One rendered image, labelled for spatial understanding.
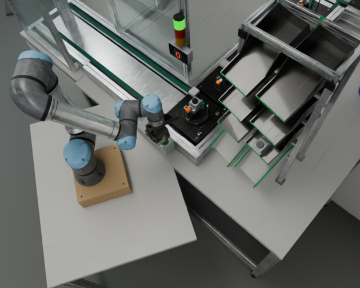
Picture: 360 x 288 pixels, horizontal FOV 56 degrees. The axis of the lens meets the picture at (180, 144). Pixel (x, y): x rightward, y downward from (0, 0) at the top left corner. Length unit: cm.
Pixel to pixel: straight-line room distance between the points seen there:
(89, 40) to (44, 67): 101
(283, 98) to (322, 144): 78
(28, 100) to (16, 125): 206
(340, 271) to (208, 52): 168
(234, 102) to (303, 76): 29
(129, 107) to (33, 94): 38
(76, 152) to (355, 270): 196
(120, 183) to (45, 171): 45
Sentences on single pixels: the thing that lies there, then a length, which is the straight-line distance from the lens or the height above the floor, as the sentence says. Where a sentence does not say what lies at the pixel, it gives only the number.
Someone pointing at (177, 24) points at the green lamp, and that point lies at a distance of 156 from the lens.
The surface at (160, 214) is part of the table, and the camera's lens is 166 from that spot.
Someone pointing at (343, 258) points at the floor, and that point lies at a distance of 265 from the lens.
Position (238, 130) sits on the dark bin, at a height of 121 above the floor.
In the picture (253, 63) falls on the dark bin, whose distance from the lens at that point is 120.
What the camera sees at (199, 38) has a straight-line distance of 226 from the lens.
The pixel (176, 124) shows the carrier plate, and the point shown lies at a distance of 173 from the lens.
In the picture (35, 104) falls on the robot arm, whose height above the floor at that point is 154.
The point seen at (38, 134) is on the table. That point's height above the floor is 86.
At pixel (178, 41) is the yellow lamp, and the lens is 163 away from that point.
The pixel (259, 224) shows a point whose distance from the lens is 166.
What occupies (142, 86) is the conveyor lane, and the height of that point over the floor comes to 92.
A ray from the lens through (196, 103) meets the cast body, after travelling 165.
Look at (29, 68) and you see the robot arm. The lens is 129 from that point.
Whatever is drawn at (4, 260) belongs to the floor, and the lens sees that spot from 285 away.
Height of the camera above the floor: 244
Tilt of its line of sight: 62 degrees down
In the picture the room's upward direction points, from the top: 8 degrees counter-clockwise
